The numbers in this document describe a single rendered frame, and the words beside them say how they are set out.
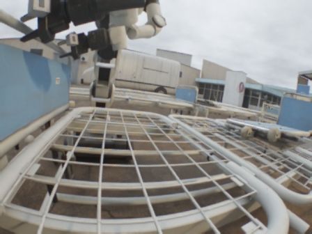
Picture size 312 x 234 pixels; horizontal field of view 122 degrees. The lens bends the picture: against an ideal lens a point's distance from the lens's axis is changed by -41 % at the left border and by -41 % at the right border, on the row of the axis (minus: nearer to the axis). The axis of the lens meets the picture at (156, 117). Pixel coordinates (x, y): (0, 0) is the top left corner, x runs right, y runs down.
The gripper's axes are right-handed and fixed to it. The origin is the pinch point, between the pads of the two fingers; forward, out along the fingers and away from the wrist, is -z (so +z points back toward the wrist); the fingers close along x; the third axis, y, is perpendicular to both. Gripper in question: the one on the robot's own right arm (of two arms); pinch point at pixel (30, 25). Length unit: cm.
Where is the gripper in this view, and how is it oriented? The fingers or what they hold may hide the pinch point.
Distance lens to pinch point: 41.5
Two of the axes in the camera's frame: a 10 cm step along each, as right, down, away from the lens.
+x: 1.8, 9.4, 2.9
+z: 9.4, -2.5, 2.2
